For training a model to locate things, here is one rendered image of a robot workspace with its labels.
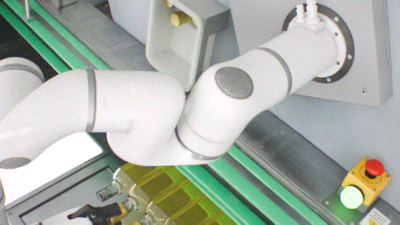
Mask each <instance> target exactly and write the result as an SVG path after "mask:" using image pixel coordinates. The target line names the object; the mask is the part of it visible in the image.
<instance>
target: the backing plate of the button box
mask: <svg viewBox="0 0 400 225"><path fill-rule="evenodd" d="M340 186H341V184H340V185H339V186H338V187H337V188H336V189H335V190H334V191H333V192H332V193H331V194H330V195H329V196H328V197H327V198H326V199H325V200H323V201H322V202H321V204H322V205H323V206H324V207H326V208H327V209H328V210H330V212H331V213H333V214H334V215H336V216H337V217H338V218H339V219H340V220H341V221H342V222H343V223H344V224H346V225H358V224H359V223H360V222H361V221H362V219H363V218H364V217H365V216H366V215H367V214H368V213H369V212H370V211H371V210H372V209H373V207H374V206H375V205H376V204H377V203H378V202H379V201H380V200H381V198H379V197H378V198H377V199H376V200H375V201H374V202H373V203H372V204H371V205H370V206H369V207H368V209H367V210H366V211H365V212H364V213H361V212H360V211H358V210H357V209H356V208H354V209H351V208H348V207H346V206H345V205H344V204H343V203H342V201H341V196H340V195H339V194H338V193H337V191H338V189H339V187H340Z"/></svg>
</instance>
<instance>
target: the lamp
mask: <svg viewBox="0 0 400 225"><path fill-rule="evenodd" d="M341 201H342V203H343V204H344V205H345V206H346V207H348V208H351V209H354V208H356V207H358V206H359V205H360V204H361V203H362V202H363V201H364V192H363V190H362V189H361V188H360V187H359V186H357V185H353V184H350V185H348V186H347V187H346V188H345V189H344V190H343V191H342V193H341Z"/></svg>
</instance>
